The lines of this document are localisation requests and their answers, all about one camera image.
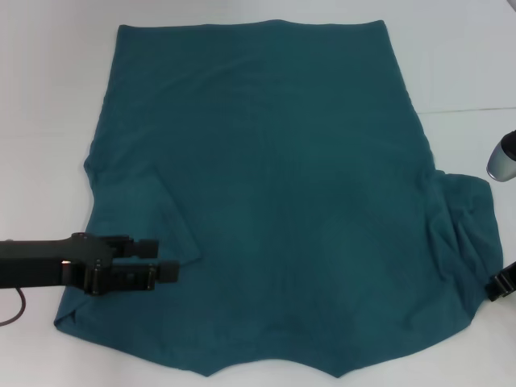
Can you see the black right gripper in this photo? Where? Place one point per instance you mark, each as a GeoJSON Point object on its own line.
{"type": "Point", "coordinates": [511, 276]}

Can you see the blue t-shirt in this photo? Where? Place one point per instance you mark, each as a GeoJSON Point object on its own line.
{"type": "Point", "coordinates": [282, 169]}

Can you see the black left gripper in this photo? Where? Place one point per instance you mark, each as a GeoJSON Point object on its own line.
{"type": "Point", "coordinates": [44, 262]}

